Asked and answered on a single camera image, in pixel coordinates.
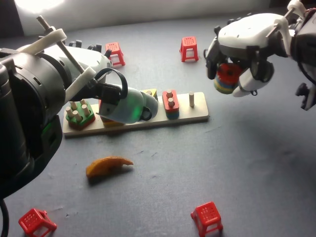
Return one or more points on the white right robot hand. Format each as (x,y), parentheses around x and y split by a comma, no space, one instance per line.
(247,29)

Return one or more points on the coloured round rings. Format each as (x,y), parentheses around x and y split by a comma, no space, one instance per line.
(225,82)

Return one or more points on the small red toy stool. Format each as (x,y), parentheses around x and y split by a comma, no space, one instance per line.
(114,48)
(206,214)
(34,219)
(188,43)

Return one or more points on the grey table cloth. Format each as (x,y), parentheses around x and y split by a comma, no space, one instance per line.
(197,160)

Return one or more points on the orange-brown curved toy horn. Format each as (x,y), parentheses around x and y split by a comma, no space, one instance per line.
(103,165)

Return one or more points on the red oblong block stack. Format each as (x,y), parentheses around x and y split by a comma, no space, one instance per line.
(171,108)

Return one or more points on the yellow triangle block stack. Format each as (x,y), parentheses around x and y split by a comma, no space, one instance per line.
(153,93)

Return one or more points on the green pentagon block stack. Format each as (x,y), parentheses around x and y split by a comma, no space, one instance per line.
(81,121)

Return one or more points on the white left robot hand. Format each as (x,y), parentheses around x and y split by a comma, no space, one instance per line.
(128,106)

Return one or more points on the white backdrop sheet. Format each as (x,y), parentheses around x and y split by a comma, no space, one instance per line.
(123,12)

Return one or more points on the wooden peg sorting board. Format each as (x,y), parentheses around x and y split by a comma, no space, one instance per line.
(187,114)

